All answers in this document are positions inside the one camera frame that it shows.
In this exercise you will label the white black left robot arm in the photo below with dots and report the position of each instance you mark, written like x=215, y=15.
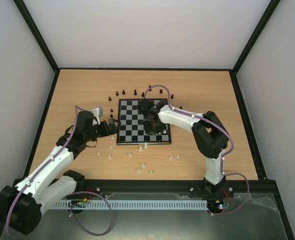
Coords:
x=23, y=205

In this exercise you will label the black frame post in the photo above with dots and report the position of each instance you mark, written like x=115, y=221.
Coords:
x=26, y=15
x=264, y=19

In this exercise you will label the black rear left frame post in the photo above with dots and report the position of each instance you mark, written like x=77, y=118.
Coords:
x=26, y=15

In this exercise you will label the black rear right frame post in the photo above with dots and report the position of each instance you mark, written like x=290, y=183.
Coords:
x=264, y=19

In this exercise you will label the white slotted cable duct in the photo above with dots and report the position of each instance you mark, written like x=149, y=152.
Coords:
x=199, y=205

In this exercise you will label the black white chessboard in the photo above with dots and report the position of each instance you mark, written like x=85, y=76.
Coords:
x=131, y=126

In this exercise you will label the black front frame rail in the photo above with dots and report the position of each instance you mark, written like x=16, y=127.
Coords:
x=192, y=188

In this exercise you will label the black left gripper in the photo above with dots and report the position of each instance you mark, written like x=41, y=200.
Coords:
x=107, y=132

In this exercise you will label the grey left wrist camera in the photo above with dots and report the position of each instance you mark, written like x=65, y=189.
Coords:
x=98, y=111

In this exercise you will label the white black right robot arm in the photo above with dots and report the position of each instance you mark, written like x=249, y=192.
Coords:
x=210, y=136

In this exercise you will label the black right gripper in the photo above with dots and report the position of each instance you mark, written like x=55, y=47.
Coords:
x=153, y=124

